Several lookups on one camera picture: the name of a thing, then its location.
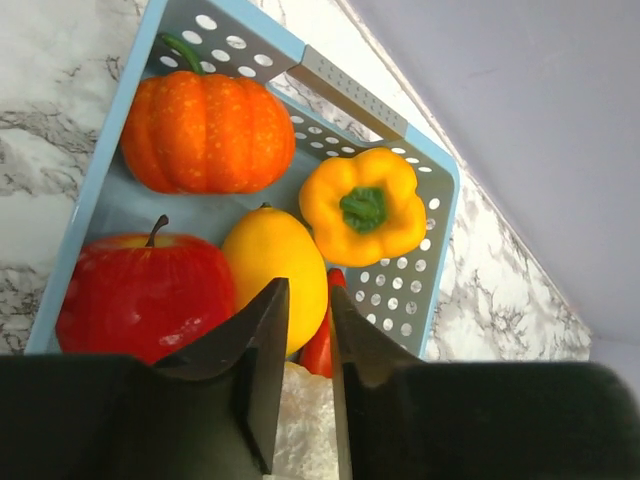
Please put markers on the red apple toy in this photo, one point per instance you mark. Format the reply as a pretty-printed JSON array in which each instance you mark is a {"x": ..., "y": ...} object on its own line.
[{"x": 145, "y": 294}]

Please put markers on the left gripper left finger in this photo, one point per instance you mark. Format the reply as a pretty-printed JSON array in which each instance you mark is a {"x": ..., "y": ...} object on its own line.
[{"x": 207, "y": 411}]

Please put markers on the red chili toy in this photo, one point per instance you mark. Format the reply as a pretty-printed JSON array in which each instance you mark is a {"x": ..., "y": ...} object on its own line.
[{"x": 316, "y": 354}]

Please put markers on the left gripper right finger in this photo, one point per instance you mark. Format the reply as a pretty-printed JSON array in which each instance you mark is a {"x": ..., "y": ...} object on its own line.
[{"x": 399, "y": 417}]

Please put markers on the orange pumpkin toy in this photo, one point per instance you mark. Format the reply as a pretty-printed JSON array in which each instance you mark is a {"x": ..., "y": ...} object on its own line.
[{"x": 191, "y": 132}]

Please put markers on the yellow bell pepper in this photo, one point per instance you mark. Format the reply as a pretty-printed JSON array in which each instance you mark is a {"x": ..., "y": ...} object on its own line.
[{"x": 364, "y": 208}]

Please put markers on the blue plastic basket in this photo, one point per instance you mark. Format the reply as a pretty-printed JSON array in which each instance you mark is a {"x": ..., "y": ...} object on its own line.
[{"x": 237, "y": 39}]

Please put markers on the white cauliflower toy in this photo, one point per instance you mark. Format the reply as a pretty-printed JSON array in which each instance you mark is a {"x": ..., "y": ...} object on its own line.
[{"x": 306, "y": 445}]

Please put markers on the round yellow lemon toy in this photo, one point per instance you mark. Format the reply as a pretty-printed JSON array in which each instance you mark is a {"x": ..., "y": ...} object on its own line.
[{"x": 269, "y": 243}]

